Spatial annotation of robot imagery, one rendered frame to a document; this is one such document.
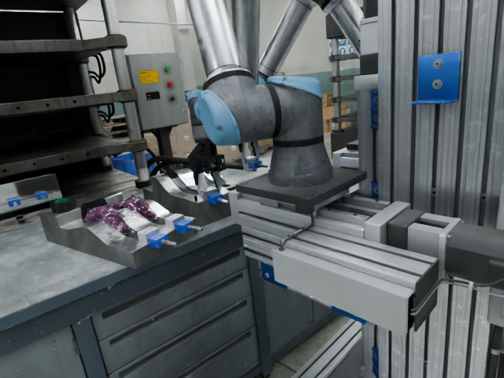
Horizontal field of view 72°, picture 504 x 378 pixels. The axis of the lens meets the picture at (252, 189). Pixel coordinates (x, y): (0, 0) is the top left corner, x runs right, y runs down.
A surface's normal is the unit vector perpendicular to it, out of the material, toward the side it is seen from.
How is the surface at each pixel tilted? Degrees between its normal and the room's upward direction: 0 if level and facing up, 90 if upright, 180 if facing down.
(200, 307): 90
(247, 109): 75
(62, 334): 90
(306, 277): 90
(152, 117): 90
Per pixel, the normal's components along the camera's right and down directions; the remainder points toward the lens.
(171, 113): 0.62, 0.16
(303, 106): 0.32, 0.24
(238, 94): 0.15, -0.26
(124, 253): -0.55, 0.30
